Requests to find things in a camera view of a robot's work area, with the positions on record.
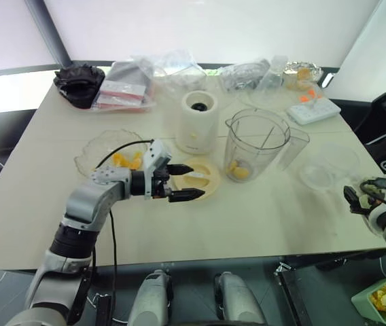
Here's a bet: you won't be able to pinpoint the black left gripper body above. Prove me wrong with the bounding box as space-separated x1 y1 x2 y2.
151 164 174 200

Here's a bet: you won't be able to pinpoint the black crumpled cloth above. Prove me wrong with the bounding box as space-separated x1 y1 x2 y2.
53 62 106 110

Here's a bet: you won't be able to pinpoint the green plastic bin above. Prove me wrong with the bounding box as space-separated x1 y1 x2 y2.
351 274 386 324

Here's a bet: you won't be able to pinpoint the small clear plastic bag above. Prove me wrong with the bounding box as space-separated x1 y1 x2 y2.
257 55 290 92

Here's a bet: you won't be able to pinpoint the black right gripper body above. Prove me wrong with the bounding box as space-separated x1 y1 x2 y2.
350 191 376 215

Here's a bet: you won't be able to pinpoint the clear glass bowl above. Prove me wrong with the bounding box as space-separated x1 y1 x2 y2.
73 130 150 177

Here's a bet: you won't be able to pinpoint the clear round plastic lid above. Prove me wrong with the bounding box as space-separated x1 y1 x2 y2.
299 162 336 190

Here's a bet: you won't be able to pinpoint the small orange plastic pieces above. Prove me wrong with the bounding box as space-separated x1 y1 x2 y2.
298 86 323 105

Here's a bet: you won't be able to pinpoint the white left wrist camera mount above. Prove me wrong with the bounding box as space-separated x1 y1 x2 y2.
143 139 173 200

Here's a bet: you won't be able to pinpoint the crumpled foil bowl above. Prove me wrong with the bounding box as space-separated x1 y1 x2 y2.
283 60 324 91

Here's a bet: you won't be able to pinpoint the cream blender lid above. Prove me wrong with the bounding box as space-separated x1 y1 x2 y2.
173 156 222 201

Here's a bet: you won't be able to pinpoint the plastic bag with pink packs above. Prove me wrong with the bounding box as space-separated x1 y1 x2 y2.
90 60 157 114

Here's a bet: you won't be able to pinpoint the black table frame leg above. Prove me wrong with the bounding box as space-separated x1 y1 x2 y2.
273 260 313 326

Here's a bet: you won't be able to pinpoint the clear crumpled plastic bag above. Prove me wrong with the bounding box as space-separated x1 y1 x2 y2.
130 49 211 100

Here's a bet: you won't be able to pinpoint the white blender base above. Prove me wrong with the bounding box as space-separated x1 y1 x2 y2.
173 90 220 156

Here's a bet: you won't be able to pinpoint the clear plastic container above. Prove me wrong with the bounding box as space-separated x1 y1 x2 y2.
315 142 362 181

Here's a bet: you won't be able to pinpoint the plastic bag with grey contents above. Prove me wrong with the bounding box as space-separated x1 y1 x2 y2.
217 57 272 93

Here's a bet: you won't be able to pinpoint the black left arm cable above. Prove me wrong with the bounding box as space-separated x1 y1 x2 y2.
91 138 156 326

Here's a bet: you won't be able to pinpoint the clear blender jar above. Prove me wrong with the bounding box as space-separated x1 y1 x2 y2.
225 107 311 184

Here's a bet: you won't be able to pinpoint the silver rounded robot leg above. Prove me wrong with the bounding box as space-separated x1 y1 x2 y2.
126 270 174 326
213 271 267 326

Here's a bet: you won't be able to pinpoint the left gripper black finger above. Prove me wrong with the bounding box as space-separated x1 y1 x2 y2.
168 187 206 204
168 164 195 177

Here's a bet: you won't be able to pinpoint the orange peels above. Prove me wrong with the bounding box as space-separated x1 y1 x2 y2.
369 284 386 312

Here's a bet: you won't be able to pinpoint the dark window frame post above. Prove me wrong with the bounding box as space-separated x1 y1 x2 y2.
24 0 74 67

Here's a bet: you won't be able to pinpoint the black metal bracket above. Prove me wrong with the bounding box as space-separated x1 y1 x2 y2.
93 294 113 326

